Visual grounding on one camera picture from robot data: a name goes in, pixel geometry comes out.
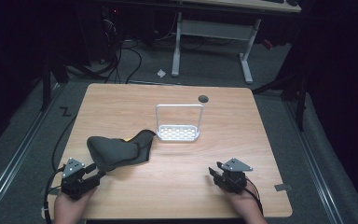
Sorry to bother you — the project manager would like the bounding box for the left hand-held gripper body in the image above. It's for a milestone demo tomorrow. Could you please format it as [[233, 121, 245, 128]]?
[[60, 157, 101, 201]]

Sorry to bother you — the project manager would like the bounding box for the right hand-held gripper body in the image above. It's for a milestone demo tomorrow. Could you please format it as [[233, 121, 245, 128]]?
[[213, 157, 255, 195]]

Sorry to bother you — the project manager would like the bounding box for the dark grey and yellow towel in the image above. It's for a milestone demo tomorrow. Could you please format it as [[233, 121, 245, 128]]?
[[86, 129, 157, 173]]

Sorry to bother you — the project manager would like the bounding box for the person's left hand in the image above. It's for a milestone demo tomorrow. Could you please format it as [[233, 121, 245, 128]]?
[[53, 186, 98, 224]]

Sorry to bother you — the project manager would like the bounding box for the person's right hand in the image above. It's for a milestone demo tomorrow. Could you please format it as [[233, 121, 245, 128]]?
[[221, 181, 269, 224]]

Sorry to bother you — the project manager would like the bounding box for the grey tape strip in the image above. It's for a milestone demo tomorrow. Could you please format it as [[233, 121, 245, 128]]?
[[273, 183, 294, 192]]

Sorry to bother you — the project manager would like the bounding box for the black zigzag tape mark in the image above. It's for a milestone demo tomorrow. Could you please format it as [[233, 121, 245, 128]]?
[[59, 105, 73, 118]]

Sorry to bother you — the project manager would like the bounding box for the black metal stand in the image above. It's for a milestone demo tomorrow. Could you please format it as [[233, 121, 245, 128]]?
[[251, 69, 310, 133], [39, 54, 71, 112]]

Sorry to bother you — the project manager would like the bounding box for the desk with white metal legs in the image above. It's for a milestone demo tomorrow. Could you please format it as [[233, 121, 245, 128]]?
[[170, 0, 303, 85]]

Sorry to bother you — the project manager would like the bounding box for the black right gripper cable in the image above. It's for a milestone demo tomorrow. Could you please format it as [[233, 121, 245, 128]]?
[[244, 177, 265, 217]]

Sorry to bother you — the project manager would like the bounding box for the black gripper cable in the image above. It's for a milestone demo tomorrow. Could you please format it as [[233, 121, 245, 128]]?
[[42, 166, 66, 224], [244, 177, 265, 217]]

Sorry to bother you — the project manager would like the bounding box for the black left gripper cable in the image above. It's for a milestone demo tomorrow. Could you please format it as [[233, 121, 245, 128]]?
[[42, 166, 66, 224]]

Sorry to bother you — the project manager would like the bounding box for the thin black cable beside table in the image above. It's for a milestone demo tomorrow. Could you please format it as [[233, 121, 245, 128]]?
[[51, 114, 78, 173]]

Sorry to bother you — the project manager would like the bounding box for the white rack with handle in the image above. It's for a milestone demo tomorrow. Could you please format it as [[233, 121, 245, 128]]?
[[155, 104, 205, 143]]

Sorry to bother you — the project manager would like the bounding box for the metal floor rail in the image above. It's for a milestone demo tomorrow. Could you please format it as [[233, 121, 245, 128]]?
[[283, 99, 345, 224], [0, 83, 67, 217]]

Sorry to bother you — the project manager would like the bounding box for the bundle of black floor cables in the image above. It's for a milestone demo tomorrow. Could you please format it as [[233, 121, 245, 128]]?
[[97, 7, 144, 85]]

